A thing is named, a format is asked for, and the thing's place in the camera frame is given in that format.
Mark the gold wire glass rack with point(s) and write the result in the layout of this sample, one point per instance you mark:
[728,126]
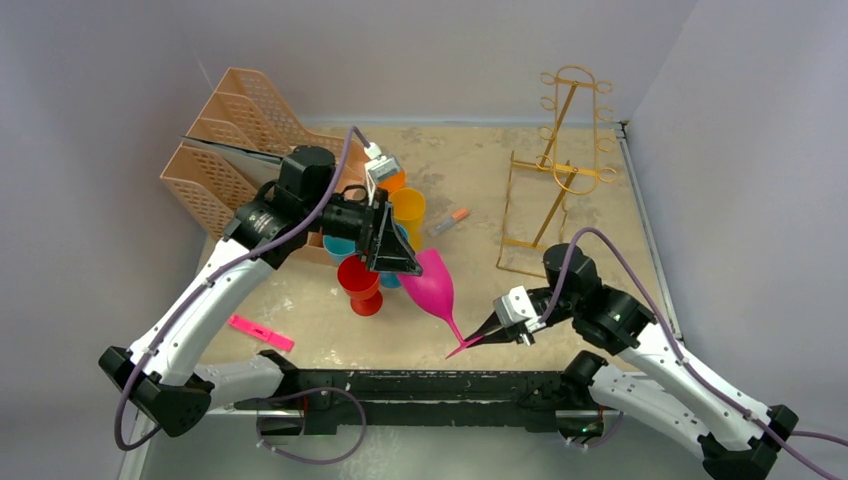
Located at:
[571,179]

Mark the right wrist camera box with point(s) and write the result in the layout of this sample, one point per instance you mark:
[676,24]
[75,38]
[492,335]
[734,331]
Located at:
[517,318]

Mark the orange wine glass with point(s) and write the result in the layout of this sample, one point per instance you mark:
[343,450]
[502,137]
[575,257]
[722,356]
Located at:
[394,183]

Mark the orange plastic file organizer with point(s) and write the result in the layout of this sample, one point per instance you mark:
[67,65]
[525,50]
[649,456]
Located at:
[246,110]

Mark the pink plastic clip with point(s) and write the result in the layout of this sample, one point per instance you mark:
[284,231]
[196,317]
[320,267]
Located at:
[262,333]

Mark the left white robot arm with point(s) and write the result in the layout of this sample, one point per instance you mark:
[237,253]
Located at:
[160,373]

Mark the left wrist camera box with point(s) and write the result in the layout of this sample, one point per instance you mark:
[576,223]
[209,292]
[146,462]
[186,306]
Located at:
[381,165]

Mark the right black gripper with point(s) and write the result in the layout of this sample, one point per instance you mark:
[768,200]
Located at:
[516,330]

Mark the blue wine glass front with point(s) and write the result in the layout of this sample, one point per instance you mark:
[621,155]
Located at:
[338,249]

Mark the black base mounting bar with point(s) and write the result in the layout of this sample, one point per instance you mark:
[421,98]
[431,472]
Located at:
[535,401]

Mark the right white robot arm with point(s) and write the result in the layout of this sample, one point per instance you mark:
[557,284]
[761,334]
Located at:
[732,434]

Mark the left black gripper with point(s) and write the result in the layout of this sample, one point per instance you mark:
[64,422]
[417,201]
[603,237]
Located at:
[394,253]

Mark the grey folder in organizer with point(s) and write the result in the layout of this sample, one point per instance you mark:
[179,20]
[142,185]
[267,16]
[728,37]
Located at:
[232,150]

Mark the yellow wine glass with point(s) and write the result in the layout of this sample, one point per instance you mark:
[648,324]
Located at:
[409,208]

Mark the blue wine glass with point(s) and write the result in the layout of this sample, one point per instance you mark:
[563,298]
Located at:
[338,249]
[390,280]

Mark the magenta wine glass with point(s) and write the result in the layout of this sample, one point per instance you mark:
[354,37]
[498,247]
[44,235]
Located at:
[433,292]

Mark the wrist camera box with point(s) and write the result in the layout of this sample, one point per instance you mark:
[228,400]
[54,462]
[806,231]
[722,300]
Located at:
[381,165]
[517,318]

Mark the red wine glass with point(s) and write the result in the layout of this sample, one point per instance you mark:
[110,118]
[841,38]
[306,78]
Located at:
[361,285]

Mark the grey orange highlighter marker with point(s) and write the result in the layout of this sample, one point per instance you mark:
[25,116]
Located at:
[448,222]

